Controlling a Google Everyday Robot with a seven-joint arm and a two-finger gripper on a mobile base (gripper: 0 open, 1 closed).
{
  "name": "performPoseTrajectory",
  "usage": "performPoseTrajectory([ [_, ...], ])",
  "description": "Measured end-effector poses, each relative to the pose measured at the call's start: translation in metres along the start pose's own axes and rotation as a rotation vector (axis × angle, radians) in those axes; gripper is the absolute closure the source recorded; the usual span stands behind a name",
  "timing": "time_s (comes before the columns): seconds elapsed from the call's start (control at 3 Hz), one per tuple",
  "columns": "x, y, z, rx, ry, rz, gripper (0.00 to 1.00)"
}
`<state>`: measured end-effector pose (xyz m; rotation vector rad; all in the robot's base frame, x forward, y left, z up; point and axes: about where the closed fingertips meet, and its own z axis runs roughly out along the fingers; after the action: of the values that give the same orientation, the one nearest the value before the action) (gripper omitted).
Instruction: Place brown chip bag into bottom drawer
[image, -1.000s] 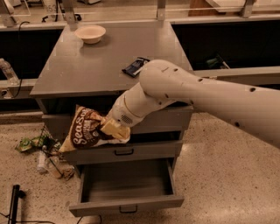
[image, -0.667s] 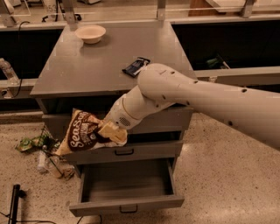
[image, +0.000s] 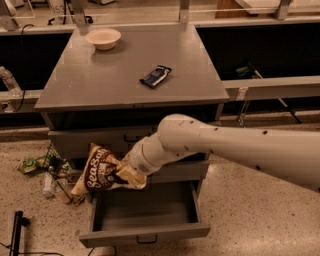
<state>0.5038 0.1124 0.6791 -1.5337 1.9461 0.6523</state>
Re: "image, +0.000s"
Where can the black stand on floor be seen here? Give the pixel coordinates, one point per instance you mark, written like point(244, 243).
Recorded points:
point(19, 222)

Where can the clear plastic cup on floor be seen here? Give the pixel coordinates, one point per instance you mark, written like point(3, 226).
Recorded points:
point(60, 189)

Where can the dark blue snack bar wrapper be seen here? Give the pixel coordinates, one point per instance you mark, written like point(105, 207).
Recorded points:
point(155, 77)

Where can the green object in dark bin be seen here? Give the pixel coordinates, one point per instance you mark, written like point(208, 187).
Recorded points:
point(244, 72)

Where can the clear plastic bottle on floor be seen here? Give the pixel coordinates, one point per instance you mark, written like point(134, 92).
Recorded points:
point(47, 181)

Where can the brown sea salt chip bag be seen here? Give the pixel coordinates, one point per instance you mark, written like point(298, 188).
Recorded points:
point(99, 173)

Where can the clear water bottle at left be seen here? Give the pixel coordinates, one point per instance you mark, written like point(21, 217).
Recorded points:
point(10, 82)

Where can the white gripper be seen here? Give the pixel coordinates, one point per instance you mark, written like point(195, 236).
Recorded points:
point(139, 160)

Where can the white paper bowl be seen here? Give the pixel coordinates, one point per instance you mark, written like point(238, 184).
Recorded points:
point(103, 39)

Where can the green snack bag on floor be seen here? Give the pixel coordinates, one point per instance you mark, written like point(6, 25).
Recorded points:
point(30, 164)

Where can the grey drawer cabinet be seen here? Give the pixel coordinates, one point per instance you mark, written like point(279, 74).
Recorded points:
point(93, 89)

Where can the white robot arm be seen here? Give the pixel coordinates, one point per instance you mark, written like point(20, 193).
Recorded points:
point(293, 156)

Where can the grey open bottom drawer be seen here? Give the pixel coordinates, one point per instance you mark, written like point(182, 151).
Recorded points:
point(161, 212)

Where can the grey top drawer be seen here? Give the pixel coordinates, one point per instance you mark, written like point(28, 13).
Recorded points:
point(75, 144)

